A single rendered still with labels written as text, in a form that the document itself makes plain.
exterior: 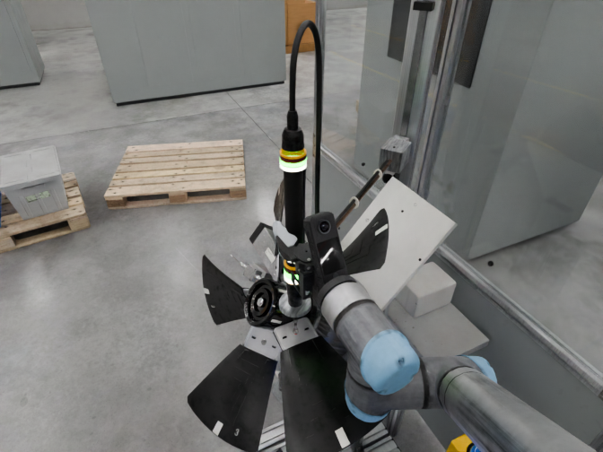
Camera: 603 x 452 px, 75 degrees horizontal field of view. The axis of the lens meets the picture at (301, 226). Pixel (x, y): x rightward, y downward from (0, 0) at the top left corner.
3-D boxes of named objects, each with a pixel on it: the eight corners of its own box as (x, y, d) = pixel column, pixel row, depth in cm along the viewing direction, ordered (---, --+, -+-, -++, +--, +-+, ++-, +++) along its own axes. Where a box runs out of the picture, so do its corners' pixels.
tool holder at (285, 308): (293, 283, 90) (293, 251, 84) (320, 295, 88) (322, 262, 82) (273, 309, 84) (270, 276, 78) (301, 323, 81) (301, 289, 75)
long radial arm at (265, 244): (327, 291, 118) (300, 282, 110) (312, 308, 119) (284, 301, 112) (288, 237, 139) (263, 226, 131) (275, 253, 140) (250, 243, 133)
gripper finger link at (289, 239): (263, 246, 77) (289, 273, 71) (261, 221, 73) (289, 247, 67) (276, 240, 78) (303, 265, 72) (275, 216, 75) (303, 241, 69)
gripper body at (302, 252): (287, 279, 72) (318, 326, 63) (286, 242, 67) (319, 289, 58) (324, 266, 75) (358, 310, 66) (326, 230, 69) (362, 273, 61)
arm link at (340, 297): (334, 308, 55) (382, 291, 58) (318, 287, 58) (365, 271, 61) (331, 342, 59) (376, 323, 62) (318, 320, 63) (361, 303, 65)
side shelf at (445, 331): (417, 277, 156) (419, 272, 155) (487, 345, 130) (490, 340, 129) (367, 296, 148) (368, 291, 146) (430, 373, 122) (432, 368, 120)
